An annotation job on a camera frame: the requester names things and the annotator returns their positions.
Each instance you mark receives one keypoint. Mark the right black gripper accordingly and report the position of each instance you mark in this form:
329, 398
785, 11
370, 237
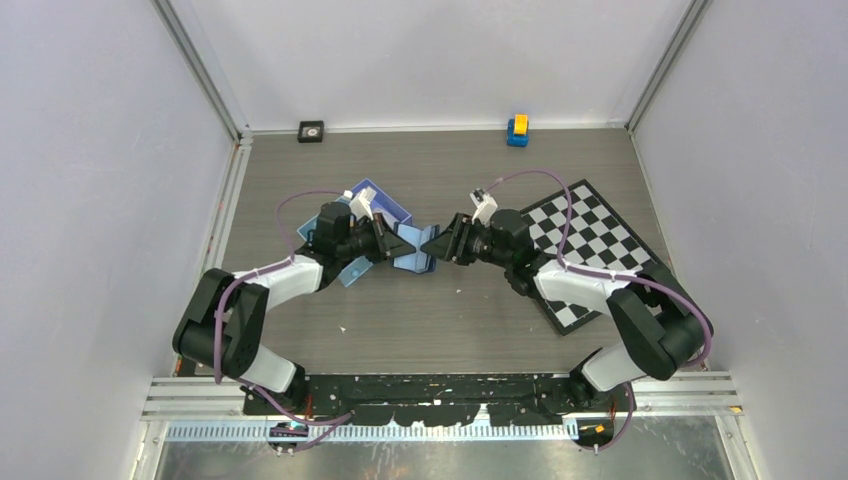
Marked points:
452, 243

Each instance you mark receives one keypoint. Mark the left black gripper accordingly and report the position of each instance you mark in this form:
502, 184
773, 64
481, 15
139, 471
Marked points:
387, 243

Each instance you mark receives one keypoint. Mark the blue card holder wallet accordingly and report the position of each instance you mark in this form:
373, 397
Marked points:
417, 262

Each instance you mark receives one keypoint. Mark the blue three-compartment organizer tray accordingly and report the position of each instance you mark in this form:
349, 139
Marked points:
384, 205

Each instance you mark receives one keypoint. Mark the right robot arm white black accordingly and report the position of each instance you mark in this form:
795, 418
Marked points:
661, 329

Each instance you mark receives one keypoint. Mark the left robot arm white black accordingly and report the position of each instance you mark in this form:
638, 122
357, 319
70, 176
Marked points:
223, 322

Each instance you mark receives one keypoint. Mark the blue and yellow toy car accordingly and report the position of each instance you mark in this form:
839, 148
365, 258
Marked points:
518, 131

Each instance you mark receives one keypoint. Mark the small black square box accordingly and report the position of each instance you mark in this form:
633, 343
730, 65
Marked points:
311, 131

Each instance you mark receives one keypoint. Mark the black and white checkerboard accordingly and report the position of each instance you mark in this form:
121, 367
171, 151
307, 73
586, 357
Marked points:
598, 236

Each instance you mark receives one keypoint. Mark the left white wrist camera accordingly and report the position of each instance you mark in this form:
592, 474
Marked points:
360, 202

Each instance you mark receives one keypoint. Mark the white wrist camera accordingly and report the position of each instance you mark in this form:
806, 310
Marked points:
485, 206
360, 202

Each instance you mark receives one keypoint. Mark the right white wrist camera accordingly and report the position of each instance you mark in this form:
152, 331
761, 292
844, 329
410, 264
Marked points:
485, 206

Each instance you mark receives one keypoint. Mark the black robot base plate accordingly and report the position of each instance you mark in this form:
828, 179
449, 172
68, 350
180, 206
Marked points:
440, 400

